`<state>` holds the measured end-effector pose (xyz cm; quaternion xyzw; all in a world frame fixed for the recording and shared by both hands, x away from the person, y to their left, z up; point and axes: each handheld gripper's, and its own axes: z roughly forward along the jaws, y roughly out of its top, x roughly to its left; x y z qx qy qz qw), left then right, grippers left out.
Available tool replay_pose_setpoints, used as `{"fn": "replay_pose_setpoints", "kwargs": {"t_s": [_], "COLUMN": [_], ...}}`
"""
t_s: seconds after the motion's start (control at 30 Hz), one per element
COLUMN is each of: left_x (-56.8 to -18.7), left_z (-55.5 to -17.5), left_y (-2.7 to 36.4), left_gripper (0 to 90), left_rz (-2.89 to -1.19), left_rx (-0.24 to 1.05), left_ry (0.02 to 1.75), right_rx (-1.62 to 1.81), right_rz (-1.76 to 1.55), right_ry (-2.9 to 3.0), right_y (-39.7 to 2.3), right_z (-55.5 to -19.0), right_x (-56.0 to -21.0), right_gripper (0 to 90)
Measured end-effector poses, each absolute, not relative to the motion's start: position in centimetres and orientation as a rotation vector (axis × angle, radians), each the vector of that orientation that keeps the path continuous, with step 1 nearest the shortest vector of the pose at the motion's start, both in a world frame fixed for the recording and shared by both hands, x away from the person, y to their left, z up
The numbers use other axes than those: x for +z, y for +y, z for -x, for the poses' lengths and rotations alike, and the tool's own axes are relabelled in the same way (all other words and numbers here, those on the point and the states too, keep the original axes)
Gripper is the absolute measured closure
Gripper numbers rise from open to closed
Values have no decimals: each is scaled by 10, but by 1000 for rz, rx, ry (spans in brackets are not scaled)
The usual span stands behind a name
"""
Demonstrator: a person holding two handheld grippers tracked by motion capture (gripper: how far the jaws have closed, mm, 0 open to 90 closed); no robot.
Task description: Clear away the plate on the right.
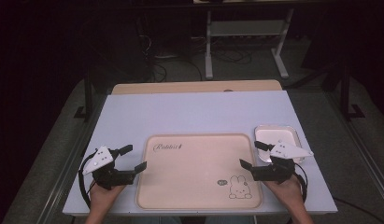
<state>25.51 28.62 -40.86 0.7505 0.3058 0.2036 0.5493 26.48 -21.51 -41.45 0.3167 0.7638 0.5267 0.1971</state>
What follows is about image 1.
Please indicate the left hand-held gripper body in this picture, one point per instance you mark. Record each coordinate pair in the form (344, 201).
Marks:
(98, 159)

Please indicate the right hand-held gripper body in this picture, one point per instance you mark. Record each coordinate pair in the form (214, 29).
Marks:
(289, 151)

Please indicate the person's left hand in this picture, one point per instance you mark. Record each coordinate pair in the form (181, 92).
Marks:
(102, 197)

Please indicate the person's right hand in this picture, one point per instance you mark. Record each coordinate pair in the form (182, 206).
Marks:
(287, 191)

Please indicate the pink tray with rabbit print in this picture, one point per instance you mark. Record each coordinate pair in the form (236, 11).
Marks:
(192, 174)

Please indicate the black metal stand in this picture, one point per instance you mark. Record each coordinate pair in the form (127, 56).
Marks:
(88, 99)
(346, 93)

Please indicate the wooden table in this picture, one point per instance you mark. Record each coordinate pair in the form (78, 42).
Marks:
(196, 87)

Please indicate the grey metal floor rail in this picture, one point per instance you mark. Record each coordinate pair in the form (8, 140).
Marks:
(364, 149)
(68, 168)

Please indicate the white metal table frame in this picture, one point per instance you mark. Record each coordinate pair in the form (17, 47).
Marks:
(247, 28)

